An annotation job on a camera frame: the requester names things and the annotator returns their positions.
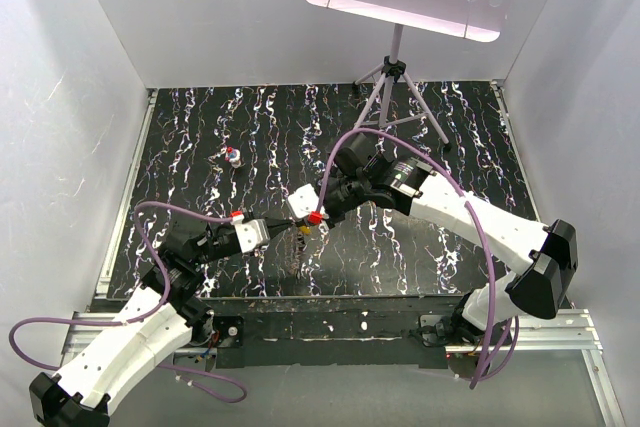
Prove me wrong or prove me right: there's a silver keyring holder with keys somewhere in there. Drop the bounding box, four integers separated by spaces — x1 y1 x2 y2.
293 230 307 279

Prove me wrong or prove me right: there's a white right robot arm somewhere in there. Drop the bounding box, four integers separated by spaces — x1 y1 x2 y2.
315 129 578 345

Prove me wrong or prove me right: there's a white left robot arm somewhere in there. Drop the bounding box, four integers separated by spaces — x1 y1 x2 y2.
29 218 294 426

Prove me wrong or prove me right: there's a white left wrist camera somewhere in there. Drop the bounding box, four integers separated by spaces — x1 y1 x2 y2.
234 219 270 253

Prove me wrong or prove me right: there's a black base frame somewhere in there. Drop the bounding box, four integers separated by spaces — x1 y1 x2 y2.
204 294 463 369

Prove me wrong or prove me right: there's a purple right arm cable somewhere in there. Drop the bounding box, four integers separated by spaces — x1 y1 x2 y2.
314 127 519 391

